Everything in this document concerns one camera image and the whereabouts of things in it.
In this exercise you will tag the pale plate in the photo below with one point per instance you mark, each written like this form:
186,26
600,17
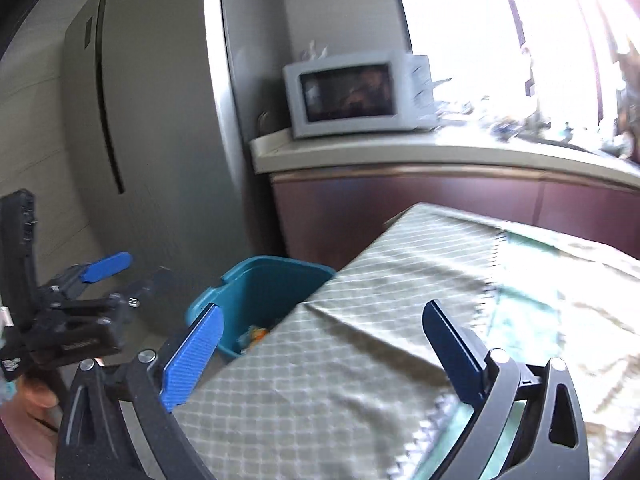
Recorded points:
264,121

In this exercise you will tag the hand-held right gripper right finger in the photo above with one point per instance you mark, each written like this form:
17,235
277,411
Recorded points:
457,355

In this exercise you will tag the teal plastic trash bin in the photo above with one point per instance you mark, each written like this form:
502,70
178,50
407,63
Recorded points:
260,285

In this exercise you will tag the orange wrapper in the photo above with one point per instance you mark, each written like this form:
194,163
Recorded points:
255,336

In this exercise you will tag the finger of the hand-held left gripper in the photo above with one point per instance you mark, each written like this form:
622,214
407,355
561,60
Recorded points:
107,266
150,285

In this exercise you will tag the green patterned tablecloth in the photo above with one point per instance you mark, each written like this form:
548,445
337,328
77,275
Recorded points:
350,350

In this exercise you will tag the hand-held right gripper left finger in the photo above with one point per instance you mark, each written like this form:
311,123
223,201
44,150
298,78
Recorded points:
192,355

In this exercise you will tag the maroon kitchen counter cabinet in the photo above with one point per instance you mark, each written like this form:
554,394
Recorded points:
390,200

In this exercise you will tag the person's left forearm pink sleeve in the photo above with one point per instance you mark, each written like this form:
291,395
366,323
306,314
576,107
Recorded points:
30,445

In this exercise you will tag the person's left hand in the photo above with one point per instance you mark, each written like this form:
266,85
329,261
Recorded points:
37,394

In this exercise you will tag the grey microwave oven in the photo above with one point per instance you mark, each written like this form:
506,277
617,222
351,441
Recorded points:
345,92

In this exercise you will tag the silver refrigerator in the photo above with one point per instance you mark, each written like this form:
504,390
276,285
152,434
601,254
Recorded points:
165,135

